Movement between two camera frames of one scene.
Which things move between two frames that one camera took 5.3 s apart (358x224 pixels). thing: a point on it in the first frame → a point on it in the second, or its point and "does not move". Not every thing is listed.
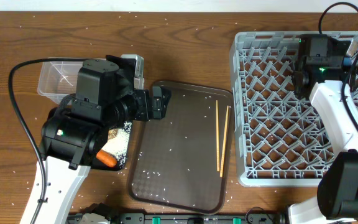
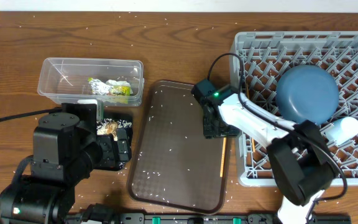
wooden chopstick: x=217 y=140 → x=252 y=137
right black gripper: x=352 y=78 → x=210 y=132
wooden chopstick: x=224 y=140 does not move
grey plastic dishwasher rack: x=279 y=138 does not move
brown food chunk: x=112 y=133 does not move
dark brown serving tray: x=184 y=158 does not move
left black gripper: x=155 y=102 → x=117 y=149
